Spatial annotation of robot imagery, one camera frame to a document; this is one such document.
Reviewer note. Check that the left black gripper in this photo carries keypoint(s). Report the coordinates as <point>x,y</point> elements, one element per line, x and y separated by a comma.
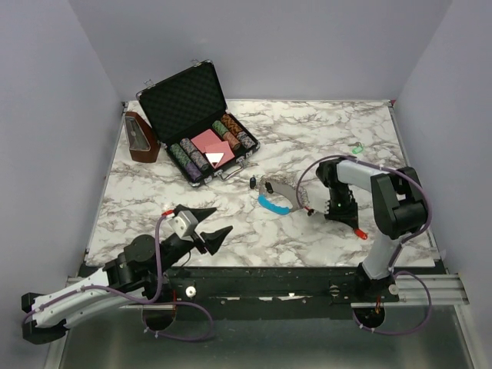
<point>213,241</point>

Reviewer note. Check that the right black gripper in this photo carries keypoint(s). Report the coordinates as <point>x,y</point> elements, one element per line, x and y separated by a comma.
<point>350,217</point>

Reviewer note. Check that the red key tag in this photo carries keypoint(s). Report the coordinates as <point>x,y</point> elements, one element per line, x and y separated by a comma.
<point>361,234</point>

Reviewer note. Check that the blue silver carabiner keyring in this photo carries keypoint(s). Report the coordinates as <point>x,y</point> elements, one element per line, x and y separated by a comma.
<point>287,198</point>

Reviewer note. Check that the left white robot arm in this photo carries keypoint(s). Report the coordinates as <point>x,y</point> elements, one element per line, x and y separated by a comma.
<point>138,275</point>

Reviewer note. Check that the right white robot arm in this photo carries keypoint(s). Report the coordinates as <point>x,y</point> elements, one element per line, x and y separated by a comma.
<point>400,212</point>

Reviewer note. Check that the green key tag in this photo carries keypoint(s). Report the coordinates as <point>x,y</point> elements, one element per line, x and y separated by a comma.
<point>356,148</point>

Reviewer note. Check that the white dealer button card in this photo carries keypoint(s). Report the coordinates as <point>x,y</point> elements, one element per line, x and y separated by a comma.
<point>215,158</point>

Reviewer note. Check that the red playing card deck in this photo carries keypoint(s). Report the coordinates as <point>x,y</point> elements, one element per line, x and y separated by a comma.
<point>209,141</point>

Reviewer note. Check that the brown wooden metronome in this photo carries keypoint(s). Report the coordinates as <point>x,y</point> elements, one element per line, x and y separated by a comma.
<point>142,143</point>

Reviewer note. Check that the black poker chip case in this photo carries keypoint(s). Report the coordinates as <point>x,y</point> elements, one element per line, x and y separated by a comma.
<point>183,106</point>

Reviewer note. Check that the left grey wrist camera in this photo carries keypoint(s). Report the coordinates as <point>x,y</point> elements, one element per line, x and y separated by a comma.
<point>183,225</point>

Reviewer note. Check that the black mounting rail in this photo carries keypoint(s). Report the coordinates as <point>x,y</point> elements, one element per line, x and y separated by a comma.
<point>253,294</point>

